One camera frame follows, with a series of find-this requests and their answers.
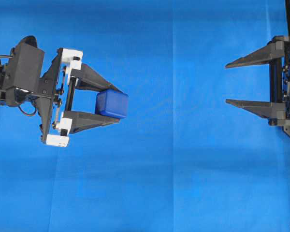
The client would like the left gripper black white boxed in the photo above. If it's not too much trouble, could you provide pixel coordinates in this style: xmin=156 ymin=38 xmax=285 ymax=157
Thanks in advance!
xmin=37 ymin=48 xmax=123 ymax=147

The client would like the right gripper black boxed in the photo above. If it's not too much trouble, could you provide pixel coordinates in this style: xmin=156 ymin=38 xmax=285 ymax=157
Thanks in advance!
xmin=225 ymin=36 xmax=290 ymax=137

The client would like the blue cube block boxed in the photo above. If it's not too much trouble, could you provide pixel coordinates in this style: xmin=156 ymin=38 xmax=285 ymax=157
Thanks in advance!
xmin=95 ymin=89 xmax=129 ymax=119

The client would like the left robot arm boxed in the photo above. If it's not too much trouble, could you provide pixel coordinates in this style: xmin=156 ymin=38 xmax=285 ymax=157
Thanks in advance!
xmin=0 ymin=43 xmax=128 ymax=147

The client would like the black cable loop left wrist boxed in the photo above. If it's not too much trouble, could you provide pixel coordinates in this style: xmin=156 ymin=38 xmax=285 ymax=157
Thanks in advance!
xmin=18 ymin=97 xmax=37 ymax=117

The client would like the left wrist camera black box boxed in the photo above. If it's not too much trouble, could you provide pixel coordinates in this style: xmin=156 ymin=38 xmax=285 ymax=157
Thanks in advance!
xmin=3 ymin=35 xmax=44 ymax=107

